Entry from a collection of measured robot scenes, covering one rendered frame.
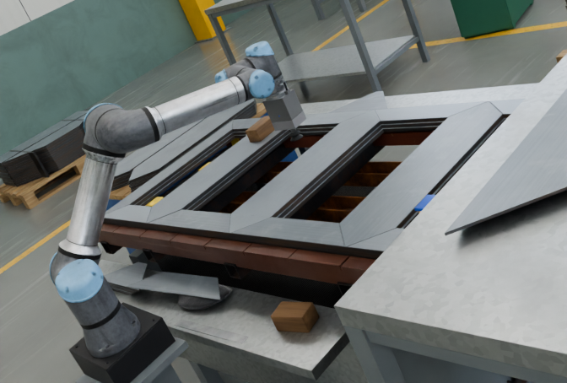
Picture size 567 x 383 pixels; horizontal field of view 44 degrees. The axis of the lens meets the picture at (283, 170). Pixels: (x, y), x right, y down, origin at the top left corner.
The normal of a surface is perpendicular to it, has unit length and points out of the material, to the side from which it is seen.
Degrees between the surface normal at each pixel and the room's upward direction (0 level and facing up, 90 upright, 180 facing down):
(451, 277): 0
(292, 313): 0
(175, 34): 90
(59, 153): 90
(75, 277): 12
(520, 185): 0
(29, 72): 90
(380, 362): 90
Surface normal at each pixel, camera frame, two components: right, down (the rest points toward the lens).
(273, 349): -0.38, -0.85
